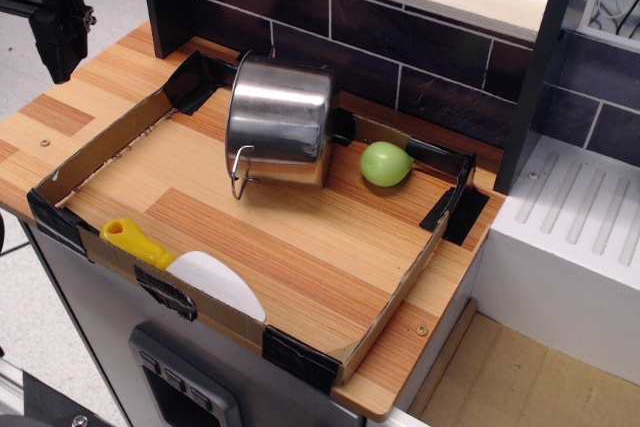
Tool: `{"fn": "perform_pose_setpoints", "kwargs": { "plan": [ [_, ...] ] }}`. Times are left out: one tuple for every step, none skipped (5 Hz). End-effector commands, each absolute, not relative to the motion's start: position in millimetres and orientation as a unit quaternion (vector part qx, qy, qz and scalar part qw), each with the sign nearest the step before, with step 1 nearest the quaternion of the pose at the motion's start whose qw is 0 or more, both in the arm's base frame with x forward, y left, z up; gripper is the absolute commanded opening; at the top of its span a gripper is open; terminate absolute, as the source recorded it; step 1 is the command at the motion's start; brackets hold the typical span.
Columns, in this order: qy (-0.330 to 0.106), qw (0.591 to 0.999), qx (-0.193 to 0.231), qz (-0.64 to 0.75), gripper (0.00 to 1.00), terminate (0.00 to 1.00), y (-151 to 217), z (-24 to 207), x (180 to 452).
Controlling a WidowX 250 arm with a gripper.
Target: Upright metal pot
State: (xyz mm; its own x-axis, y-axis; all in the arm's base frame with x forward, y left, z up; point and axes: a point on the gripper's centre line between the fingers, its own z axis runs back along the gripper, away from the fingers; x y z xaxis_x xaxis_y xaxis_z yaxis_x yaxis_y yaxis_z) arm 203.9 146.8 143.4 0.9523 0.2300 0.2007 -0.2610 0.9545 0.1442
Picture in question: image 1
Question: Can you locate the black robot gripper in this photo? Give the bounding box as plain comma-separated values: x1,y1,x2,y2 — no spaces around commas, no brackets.
1,0,96,84

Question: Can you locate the stainless steel pot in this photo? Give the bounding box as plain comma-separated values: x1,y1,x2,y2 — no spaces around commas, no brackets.
225,54,337,199

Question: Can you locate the cardboard fence with black tape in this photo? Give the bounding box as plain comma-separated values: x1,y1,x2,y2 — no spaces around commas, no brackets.
27,52,487,392

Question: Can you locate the green pear-shaped toy fruit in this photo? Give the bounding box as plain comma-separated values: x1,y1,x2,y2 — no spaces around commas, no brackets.
360,141,414,187

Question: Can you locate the grey oven control panel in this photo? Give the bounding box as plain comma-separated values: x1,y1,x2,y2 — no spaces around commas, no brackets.
129,327,243,426

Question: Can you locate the white sink drainboard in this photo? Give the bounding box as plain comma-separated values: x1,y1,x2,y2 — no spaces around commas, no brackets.
487,134,640,298

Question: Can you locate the yellow-handled white spatula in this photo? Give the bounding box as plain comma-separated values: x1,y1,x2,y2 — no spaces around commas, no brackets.
100,218,266,323

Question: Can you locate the dark grey shelf post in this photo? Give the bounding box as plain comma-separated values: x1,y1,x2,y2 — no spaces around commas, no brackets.
494,0,570,194

